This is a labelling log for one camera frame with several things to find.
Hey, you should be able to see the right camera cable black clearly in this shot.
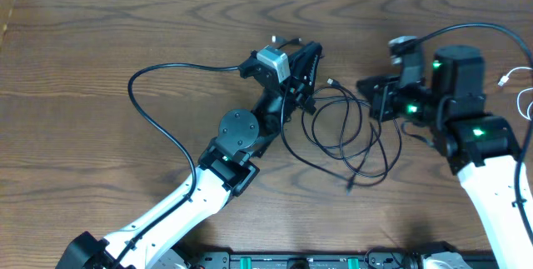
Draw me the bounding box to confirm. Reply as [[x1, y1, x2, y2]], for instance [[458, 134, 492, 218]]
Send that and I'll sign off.
[[407, 22, 533, 245]]

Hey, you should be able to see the black usb cable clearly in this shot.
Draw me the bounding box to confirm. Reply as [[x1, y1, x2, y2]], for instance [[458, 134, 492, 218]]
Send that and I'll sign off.
[[300, 77, 403, 187]]

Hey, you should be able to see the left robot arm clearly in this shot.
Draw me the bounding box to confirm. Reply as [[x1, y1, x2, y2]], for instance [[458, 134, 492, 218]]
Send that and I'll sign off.
[[57, 39, 322, 268]]

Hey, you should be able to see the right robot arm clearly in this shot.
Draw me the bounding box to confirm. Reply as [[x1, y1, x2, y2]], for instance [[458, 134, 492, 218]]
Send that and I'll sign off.
[[356, 45, 532, 268]]

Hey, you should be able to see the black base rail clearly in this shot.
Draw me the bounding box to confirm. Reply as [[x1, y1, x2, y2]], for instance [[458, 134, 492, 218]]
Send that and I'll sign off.
[[172, 242, 498, 269]]

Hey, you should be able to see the left camera cable black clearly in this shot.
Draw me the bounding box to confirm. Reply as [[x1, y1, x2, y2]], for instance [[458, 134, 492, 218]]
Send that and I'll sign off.
[[112, 62, 242, 269]]

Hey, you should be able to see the white usb cable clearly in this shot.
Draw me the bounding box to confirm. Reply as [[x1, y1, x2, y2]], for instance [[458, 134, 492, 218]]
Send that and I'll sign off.
[[497, 66, 533, 121]]

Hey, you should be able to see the camera cable black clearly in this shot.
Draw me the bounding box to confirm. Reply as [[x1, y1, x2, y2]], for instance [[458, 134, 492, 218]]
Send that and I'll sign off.
[[112, 62, 242, 269], [407, 22, 533, 245]]

